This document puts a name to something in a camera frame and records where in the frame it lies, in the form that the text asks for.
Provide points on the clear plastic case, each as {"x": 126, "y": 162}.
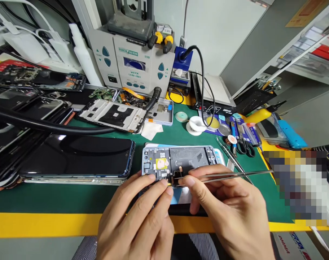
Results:
{"x": 272, "y": 131}

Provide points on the yellow flux tin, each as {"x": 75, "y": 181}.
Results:
{"x": 211, "y": 123}

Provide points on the black mesh tool holder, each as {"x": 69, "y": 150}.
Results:
{"x": 255, "y": 98}

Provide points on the small copper wick roll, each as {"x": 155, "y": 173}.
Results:
{"x": 231, "y": 140}

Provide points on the green circuit board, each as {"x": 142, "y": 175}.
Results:
{"x": 102, "y": 94}

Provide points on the person's left hand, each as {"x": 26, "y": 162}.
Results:
{"x": 132, "y": 227}

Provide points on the white tissue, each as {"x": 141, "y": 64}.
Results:
{"x": 152, "y": 131}

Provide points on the silver metal tweezers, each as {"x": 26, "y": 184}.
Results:
{"x": 251, "y": 173}

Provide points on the white heating plate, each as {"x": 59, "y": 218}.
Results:
{"x": 216, "y": 92}

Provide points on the white box with red print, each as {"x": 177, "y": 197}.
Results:
{"x": 297, "y": 246}

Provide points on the white plastic bottle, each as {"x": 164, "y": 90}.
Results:
{"x": 84, "y": 59}

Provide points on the white storage shelf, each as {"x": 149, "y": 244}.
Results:
{"x": 310, "y": 46}

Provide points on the person's right middle finger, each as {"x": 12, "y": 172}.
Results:
{"x": 198, "y": 201}

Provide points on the group of white chargers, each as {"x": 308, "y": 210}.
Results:
{"x": 34, "y": 43}

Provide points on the orange paper notice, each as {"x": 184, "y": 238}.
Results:
{"x": 305, "y": 12}

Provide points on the person's left index finger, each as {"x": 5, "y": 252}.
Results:
{"x": 153, "y": 191}

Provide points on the person's right hand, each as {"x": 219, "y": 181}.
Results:
{"x": 234, "y": 211}

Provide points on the light blue phone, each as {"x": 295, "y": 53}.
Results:
{"x": 186, "y": 157}

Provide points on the thin steel tweezers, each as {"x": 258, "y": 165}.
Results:
{"x": 229, "y": 154}

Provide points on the blue soldering iron stand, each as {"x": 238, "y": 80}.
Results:
{"x": 182, "y": 67}

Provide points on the black scissors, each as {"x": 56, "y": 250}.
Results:
{"x": 245, "y": 146}

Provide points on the green work mat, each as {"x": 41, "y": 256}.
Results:
{"x": 72, "y": 197}

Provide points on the person's right index finger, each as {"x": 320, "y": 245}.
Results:
{"x": 213, "y": 169}

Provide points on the person's left middle finger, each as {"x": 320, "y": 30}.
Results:
{"x": 138, "y": 182}

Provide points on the small green tape roll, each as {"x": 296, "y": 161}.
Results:
{"x": 181, "y": 116}

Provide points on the person's right thumb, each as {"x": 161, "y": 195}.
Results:
{"x": 201, "y": 184}

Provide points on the pile of dismantled phones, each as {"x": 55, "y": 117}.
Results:
{"x": 21, "y": 103}

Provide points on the white solder wick spool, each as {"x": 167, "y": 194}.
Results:
{"x": 196, "y": 125}

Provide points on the person's left thumb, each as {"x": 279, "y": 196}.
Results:
{"x": 164, "y": 208}

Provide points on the blue plastic tool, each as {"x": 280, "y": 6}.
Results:
{"x": 293, "y": 135}

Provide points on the metal tin with parts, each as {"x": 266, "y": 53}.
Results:
{"x": 163, "y": 109}

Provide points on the grey hot air station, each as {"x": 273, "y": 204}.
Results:
{"x": 132, "y": 65}

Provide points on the black flat slab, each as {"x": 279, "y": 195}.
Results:
{"x": 180, "y": 210}

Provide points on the yellow bottle with black tip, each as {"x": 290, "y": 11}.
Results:
{"x": 259, "y": 115}

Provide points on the black stand base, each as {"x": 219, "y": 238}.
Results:
{"x": 132, "y": 19}

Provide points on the white phone middle frame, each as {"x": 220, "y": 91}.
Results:
{"x": 113, "y": 113}

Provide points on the round silver tin lid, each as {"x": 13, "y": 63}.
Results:
{"x": 224, "y": 130}

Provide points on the black glossy smartphone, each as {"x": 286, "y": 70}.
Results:
{"x": 78, "y": 154}

